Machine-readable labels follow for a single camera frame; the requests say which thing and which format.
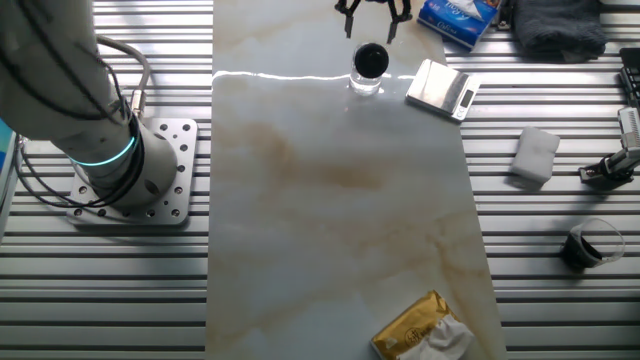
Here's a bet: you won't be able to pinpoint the black lid with white applicator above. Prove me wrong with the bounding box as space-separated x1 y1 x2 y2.
353 42 390 79

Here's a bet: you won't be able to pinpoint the silver digital pocket scale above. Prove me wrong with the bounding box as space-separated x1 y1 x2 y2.
404 58 482 123

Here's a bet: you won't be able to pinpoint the clear plastic cup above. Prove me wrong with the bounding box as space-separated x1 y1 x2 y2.
559 218 626 274

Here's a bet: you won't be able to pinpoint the black base cables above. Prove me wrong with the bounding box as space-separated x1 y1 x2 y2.
13 117 146 209

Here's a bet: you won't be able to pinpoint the blue tissue pack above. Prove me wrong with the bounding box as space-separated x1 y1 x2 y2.
417 0 501 51

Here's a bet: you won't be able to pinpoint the clear glass jar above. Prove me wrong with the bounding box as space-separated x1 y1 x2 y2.
348 49 385 97

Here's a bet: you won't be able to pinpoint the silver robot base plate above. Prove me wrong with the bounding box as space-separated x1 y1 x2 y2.
66 117 199 226

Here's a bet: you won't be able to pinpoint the dark grey towel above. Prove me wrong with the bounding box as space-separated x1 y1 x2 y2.
512 0 610 64

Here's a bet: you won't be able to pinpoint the thick grey robot cable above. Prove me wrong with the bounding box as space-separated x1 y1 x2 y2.
94 35 151 121

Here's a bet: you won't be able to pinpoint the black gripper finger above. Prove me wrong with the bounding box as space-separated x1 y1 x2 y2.
334 0 362 39
386 0 414 45

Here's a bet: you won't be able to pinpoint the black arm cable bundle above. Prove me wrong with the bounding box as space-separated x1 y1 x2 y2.
0 0 132 126

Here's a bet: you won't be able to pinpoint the small black object in cup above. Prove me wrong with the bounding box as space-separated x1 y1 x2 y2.
560 233 604 274

